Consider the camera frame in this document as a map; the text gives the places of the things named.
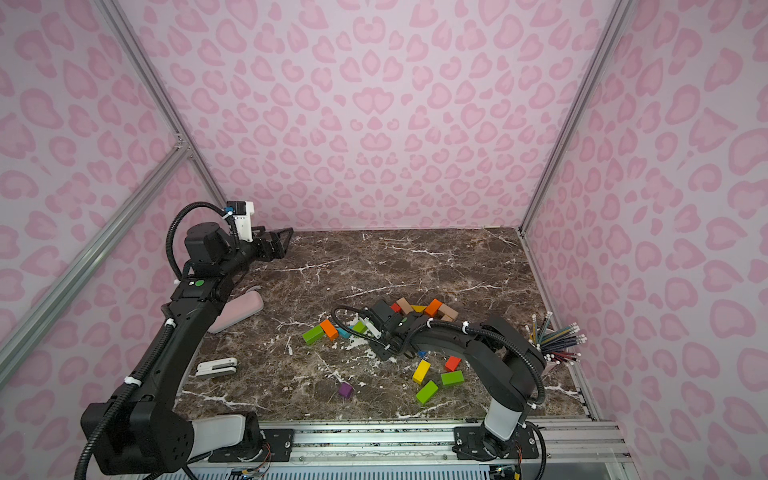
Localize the orange block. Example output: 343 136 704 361
423 299 442 317
320 319 340 341

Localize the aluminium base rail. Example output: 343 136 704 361
171 419 639 479

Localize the green block bottom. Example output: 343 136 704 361
416 381 439 405

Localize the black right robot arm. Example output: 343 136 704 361
330 301 546 462

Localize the natural wood block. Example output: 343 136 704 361
438 304 458 322
396 298 414 315

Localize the green block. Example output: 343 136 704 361
302 326 325 345
441 371 465 387
353 321 368 334
416 381 439 405

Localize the bundle of pencils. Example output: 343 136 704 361
529 312 588 365

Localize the white stapler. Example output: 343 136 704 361
195 357 238 378

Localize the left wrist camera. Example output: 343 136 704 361
226 201 255 243

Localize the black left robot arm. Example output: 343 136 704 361
74 201 294 479

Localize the purple cube block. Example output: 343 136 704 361
338 382 354 399

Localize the pink pencil case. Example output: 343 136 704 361
208 290 264 334

